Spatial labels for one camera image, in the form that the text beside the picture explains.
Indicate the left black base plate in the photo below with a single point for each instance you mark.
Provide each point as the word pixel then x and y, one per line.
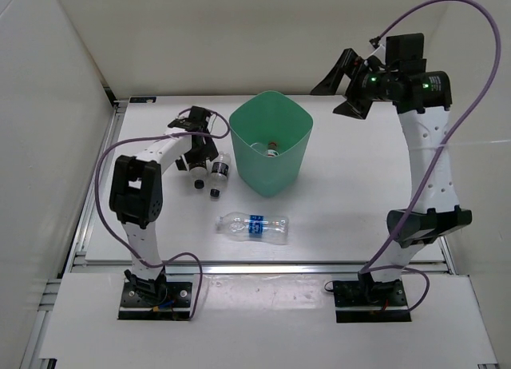
pixel 173 303

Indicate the aluminium rail front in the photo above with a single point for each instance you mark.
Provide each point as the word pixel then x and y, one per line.
pixel 188 268

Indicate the green plastic bin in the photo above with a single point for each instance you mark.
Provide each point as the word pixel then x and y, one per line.
pixel 269 134

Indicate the clear bottle blue label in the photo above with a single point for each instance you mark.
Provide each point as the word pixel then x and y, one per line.
pixel 240 226

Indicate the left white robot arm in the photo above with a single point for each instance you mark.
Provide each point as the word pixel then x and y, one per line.
pixel 136 195

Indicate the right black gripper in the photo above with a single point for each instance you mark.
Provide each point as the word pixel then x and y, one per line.
pixel 346 65

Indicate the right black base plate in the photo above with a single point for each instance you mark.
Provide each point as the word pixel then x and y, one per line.
pixel 357 302

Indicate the blue label strip left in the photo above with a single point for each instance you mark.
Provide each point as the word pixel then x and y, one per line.
pixel 142 100

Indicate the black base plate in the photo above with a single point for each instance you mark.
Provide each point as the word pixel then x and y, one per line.
pixel 173 303
pixel 357 302

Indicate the bottle red label red cap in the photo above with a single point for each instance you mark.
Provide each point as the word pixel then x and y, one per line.
pixel 269 149

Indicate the small bottle black label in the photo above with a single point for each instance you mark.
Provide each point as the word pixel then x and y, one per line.
pixel 219 174
pixel 198 172

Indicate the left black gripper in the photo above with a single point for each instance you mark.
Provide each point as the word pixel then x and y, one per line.
pixel 208 151

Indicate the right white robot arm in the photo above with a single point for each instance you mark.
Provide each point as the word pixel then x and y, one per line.
pixel 434 209

